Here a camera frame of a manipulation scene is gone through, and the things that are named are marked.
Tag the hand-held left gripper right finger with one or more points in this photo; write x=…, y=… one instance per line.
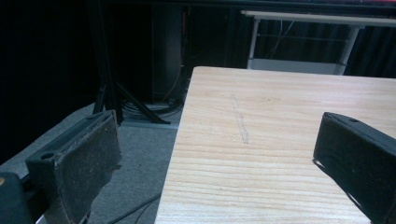
x=358, y=155

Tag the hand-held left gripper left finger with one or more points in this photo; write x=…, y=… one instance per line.
x=77, y=161

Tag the black metal tripod stand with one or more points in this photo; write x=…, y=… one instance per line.
x=109, y=81

